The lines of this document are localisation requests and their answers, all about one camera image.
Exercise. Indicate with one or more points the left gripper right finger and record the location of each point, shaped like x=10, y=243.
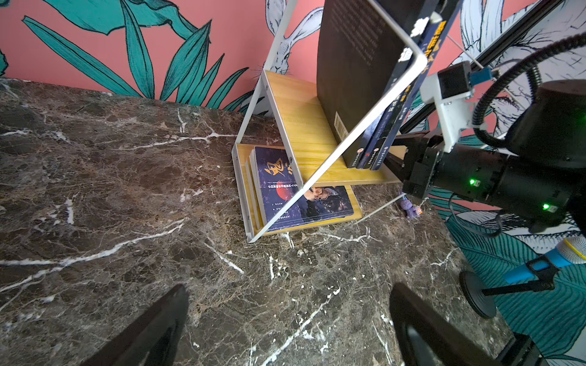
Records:
x=424, y=337

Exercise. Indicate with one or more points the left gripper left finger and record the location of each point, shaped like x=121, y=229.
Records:
x=153, y=338

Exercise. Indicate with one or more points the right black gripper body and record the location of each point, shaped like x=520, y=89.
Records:
x=469, y=172

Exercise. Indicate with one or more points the purple book yellow label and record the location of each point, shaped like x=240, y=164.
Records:
x=387, y=125

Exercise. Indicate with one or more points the black book yellow title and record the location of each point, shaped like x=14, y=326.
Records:
x=448, y=12

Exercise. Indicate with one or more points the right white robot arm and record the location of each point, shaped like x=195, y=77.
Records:
x=536, y=171

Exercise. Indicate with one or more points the small purple toy figure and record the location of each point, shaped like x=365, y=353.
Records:
x=410, y=210

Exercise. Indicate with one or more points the black wolf cover book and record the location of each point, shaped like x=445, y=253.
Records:
x=360, y=56

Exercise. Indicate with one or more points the blue microphone on stand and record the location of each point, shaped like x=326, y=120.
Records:
x=537, y=275

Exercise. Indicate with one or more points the white wooden two-tier shelf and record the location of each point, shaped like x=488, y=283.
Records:
x=307, y=181

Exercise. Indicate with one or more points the yellow cartoon cover book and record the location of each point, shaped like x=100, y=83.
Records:
x=253, y=211

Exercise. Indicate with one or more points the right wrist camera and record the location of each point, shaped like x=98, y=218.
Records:
x=450, y=90

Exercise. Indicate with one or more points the right black frame post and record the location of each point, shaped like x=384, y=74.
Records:
x=499, y=34

